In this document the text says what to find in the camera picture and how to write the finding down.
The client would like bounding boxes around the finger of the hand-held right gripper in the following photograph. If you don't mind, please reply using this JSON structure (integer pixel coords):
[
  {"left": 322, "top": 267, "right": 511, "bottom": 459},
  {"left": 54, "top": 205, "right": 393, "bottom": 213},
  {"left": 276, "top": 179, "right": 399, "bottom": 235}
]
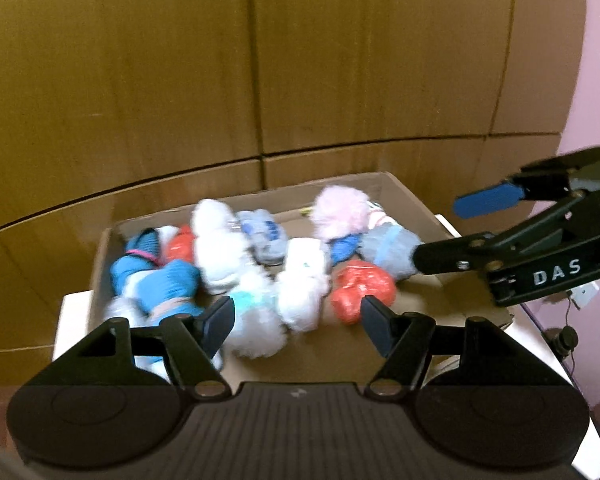
[
  {"left": 412, "top": 194, "right": 600, "bottom": 275},
  {"left": 454, "top": 146, "right": 600, "bottom": 220}
]

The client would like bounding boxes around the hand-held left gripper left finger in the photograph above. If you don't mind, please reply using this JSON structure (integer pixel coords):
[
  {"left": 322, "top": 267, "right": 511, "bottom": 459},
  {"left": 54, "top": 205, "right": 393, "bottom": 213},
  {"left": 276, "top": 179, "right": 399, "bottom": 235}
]
[{"left": 59, "top": 296, "right": 237, "bottom": 401}]

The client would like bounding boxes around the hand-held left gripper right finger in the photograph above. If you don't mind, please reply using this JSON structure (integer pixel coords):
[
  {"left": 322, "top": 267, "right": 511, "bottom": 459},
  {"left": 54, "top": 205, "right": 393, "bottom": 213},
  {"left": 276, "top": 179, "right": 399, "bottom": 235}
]
[{"left": 361, "top": 296, "right": 542, "bottom": 401}]

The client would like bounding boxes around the large red bundle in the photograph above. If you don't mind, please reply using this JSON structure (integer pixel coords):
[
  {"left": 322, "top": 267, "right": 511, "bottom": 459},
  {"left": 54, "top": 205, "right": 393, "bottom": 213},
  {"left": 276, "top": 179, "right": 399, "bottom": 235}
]
[{"left": 330, "top": 260, "right": 397, "bottom": 329}]

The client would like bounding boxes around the brown cardboard box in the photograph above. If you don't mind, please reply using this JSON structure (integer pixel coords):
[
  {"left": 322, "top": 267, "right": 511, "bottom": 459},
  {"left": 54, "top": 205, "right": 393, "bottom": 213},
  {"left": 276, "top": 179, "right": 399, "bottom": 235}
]
[{"left": 87, "top": 171, "right": 516, "bottom": 386}]

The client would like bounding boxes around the grey blue striped sock bundle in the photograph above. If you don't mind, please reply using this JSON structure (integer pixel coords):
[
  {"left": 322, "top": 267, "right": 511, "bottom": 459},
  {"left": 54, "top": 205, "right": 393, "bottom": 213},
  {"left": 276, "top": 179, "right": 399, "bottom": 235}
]
[{"left": 360, "top": 224, "right": 424, "bottom": 282}]

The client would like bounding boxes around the pink fluffy blue sock bundle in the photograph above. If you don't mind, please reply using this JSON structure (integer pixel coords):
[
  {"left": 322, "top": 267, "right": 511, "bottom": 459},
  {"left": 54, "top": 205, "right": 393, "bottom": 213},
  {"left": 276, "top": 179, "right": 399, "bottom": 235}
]
[{"left": 310, "top": 185, "right": 377, "bottom": 267}]

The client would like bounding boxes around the pale grey white sock bundle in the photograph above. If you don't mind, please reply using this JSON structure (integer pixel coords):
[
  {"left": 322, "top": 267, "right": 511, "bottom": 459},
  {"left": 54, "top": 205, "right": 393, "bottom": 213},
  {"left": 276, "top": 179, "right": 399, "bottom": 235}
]
[{"left": 190, "top": 198, "right": 254, "bottom": 294}]

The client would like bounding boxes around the small red wrapped bundle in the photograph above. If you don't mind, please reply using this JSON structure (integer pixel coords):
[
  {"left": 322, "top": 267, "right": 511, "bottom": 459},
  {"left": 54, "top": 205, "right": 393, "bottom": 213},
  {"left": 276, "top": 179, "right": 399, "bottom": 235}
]
[{"left": 165, "top": 225, "right": 199, "bottom": 264}]

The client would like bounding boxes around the grey blue patterned sock bundle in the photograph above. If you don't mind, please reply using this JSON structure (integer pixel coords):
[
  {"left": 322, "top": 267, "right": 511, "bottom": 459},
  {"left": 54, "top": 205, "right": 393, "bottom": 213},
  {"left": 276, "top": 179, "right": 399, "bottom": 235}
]
[{"left": 237, "top": 209, "right": 289, "bottom": 265}]

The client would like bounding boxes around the blue and white sock bundle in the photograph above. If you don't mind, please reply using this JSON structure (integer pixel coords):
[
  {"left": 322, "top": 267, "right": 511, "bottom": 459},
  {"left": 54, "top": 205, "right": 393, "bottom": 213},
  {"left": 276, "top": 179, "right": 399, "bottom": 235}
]
[{"left": 110, "top": 228, "right": 167, "bottom": 288}]

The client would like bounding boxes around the wooden wardrobe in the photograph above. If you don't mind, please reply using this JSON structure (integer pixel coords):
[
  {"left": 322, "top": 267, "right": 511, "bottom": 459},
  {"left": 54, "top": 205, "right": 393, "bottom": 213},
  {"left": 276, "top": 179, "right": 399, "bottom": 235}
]
[{"left": 0, "top": 0, "right": 590, "bottom": 386}]

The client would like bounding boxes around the white wall socket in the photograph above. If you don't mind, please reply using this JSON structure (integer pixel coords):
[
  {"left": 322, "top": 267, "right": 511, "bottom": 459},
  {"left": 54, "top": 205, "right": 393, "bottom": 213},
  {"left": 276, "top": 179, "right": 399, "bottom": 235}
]
[{"left": 566, "top": 280, "right": 600, "bottom": 309}]

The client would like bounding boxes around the black cable plug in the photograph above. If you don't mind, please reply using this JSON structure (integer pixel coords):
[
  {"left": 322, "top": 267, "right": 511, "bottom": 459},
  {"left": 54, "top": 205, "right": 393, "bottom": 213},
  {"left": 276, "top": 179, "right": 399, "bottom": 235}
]
[{"left": 545, "top": 326, "right": 579, "bottom": 362}]

